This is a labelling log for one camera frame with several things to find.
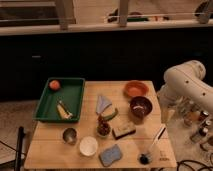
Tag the brown rectangular sponge block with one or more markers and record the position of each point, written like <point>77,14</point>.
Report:
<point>123,130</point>

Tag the yellow corn cob toy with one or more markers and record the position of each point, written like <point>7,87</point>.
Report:
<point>63,111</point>

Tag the light blue towel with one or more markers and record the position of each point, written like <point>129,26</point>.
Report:
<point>102,103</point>

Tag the orange bowl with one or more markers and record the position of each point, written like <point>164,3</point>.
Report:
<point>135,88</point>

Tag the blue sponge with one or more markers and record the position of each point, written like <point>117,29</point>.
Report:
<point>110,155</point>

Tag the dark red bowl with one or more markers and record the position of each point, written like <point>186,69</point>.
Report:
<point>140,106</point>

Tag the green pepper toy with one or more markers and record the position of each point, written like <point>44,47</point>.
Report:
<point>110,116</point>

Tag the white round bowl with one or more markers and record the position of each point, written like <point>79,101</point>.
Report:
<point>88,146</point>

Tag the green plastic tray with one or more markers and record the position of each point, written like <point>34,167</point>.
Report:
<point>70,93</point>

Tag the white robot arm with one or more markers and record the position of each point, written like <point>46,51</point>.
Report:
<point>185,80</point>

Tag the black stand left of table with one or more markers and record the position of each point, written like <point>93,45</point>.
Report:
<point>19,154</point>

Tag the metal cup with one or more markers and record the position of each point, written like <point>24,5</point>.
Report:
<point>70,136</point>

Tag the dish brush with white handle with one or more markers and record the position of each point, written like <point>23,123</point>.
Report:
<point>146,157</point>

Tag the orange tomato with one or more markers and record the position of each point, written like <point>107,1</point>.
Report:
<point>54,85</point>

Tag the small dark cup with fruit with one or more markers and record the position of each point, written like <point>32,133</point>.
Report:
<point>103,128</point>

